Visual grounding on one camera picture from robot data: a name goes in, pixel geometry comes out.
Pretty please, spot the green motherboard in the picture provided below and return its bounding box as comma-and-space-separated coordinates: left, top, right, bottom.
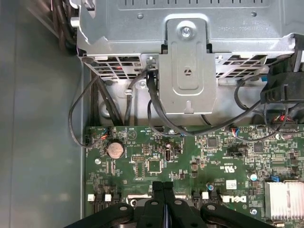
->
83, 124, 304, 228

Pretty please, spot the metal CPU socket cover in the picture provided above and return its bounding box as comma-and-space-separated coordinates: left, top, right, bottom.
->
127, 193, 201, 210

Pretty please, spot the round coin battery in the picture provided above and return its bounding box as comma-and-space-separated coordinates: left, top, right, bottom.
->
105, 141, 124, 159

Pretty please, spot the silver metal disk bay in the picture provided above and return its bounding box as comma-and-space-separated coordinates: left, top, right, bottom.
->
77, 0, 304, 126

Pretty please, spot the grey wire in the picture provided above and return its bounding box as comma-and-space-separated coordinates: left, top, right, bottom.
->
123, 70, 149, 126

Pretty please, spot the black wire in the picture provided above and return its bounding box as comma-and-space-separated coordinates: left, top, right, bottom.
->
146, 70, 269, 138
68, 71, 112, 149
94, 76, 124, 126
236, 76, 285, 141

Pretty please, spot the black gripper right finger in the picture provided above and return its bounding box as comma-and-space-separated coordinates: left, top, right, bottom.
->
164, 181, 243, 228

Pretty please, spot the silver finned heatsink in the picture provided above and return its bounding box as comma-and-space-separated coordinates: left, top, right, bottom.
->
264, 180, 304, 219

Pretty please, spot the silver cage bracket plate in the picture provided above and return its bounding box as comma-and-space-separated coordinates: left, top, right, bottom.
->
159, 14, 217, 115

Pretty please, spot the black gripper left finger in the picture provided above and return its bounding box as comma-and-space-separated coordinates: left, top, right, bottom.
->
63, 181, 165, 228

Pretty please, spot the black cable bundle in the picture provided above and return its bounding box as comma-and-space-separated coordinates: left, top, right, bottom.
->
51, 0, 79, 51

